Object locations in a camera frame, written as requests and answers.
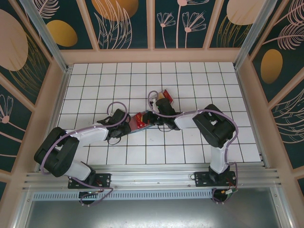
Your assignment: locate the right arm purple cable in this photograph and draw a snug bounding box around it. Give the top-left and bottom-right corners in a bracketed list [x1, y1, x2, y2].
[147, 90, 239, 205]

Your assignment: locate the aluminium side rail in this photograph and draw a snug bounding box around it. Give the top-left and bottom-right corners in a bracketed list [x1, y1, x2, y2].
[35, 70, 72, 173]
[235, 68, 270, 168]

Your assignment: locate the grey slotted cable duct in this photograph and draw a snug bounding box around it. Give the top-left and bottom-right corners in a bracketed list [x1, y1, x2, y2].
[30, 189, 214, 202]

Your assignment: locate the blue card holder wallet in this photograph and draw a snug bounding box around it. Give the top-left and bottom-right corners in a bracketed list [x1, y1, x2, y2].
[127, 111, 154, 134]

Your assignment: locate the aluminium mounting rail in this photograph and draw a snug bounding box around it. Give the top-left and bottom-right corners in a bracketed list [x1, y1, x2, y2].
[22, 163, 283, 193]

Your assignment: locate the aluminium corner post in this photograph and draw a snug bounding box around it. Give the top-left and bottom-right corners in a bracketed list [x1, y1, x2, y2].
[19, 0, 72, 73]
[234, 0, 274, 71]

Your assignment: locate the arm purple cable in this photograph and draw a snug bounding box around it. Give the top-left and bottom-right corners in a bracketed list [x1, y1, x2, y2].
[40, 102, 130, 208]
[147, 90, 239, 205]

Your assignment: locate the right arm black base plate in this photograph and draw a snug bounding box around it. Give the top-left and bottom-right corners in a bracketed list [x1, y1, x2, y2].
[194, 171, 238, 188]

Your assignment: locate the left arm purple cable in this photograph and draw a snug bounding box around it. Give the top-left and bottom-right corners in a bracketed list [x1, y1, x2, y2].
[40, 102, 130, 208]

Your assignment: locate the grey metal sheet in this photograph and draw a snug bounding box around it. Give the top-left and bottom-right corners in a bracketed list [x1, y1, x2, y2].
[22, 199, 285, 228]

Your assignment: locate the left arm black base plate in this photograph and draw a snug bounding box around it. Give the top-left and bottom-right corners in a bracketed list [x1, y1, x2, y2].
[68, 172, 112, 190]

